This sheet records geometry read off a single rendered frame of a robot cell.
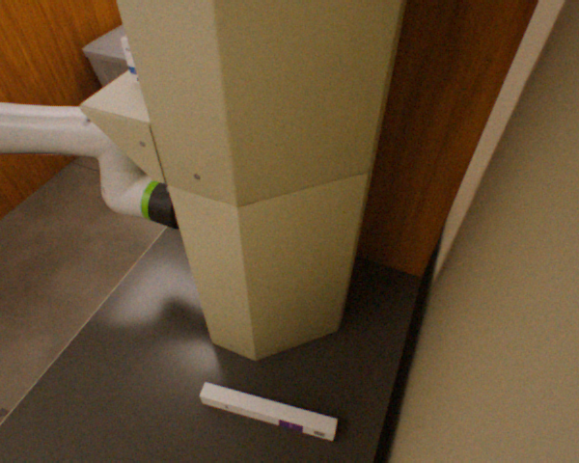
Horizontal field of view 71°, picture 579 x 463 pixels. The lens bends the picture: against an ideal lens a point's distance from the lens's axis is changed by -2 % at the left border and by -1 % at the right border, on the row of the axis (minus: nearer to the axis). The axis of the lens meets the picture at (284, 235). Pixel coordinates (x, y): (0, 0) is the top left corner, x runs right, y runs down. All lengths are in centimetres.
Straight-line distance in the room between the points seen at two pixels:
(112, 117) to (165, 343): 57
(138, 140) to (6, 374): 185
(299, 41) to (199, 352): 71
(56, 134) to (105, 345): 47
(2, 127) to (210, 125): 51
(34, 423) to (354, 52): 89
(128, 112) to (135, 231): 202
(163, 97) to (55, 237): 228
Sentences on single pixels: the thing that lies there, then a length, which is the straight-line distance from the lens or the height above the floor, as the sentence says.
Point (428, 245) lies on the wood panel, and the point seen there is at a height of 106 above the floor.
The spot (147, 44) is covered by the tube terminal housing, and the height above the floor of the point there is 161.
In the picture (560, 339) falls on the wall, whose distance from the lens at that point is 31.
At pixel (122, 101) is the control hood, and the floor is 151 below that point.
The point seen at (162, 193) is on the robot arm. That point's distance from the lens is 85.
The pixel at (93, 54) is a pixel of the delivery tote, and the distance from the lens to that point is 303.
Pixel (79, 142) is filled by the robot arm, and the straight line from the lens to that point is 87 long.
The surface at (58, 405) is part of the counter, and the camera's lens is 101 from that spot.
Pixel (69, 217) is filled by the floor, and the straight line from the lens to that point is 282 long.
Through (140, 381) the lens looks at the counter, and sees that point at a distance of 97.
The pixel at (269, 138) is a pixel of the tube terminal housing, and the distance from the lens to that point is 50.
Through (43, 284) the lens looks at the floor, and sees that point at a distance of 253.
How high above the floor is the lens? 179
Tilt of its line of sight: 49 degrees down
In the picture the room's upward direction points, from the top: straight up
